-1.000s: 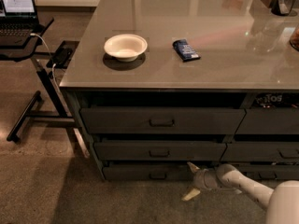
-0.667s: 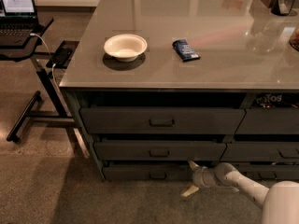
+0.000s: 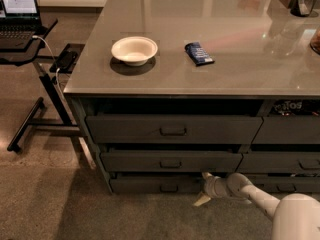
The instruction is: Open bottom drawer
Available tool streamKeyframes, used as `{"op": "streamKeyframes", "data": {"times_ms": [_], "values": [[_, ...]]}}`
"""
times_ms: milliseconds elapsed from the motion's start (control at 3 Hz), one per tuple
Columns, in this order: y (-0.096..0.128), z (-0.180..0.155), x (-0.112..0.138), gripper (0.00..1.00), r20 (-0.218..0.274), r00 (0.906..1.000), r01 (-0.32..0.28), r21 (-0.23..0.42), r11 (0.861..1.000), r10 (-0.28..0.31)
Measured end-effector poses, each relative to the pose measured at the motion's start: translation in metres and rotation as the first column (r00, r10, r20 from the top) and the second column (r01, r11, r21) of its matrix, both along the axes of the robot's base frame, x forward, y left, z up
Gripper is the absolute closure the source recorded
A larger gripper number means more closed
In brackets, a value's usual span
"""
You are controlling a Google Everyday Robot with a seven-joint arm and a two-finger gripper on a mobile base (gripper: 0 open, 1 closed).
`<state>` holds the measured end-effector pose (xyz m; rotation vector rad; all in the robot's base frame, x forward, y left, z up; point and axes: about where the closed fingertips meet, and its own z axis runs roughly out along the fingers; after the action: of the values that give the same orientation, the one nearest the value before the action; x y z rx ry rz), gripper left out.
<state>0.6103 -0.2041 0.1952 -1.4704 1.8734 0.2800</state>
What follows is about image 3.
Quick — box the grey drawer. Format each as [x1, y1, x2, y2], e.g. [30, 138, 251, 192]
[253, 116, 320, 144]
[109, 173, 203, 194]
[86, 114, 262, 144]
[237, 152, 320, 174]
[249, 176, 320, 193]
[100, 150, 242, 172]

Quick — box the black laptop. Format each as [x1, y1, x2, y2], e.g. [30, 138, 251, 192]
[0, 0, 42, 51]

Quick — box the white bowl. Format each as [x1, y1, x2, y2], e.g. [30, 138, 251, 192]
[111, 36, 158, 66]

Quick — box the black phone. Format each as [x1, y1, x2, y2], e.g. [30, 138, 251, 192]
[57, 51, 78, 70]

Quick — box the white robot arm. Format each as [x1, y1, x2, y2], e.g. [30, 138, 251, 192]
[194, 172, 320, 240]

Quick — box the chips bag in drawer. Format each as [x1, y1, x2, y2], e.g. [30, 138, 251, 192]
[271, 100, 320, 116]

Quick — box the white charging cable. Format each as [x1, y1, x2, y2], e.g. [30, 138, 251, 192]
[31, 34, 68, 100]

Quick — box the brown round object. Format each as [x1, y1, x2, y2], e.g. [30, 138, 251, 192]
[310, 30, 320, 55]

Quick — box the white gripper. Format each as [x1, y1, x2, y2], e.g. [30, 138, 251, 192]
[193, 172, 229, 207]

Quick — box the black laptop stand table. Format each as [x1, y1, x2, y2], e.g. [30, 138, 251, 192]
[0, 16, 86, 153]

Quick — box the dark glass jar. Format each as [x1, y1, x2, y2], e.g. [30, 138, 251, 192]
[289, 0, 320, 18]

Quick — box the blue snack bar packet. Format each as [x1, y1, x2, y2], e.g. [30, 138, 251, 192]
[185, 42, 215, 66]

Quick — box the grey drawer cabinet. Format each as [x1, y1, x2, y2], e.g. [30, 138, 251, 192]
[65, 0, 320, 193]

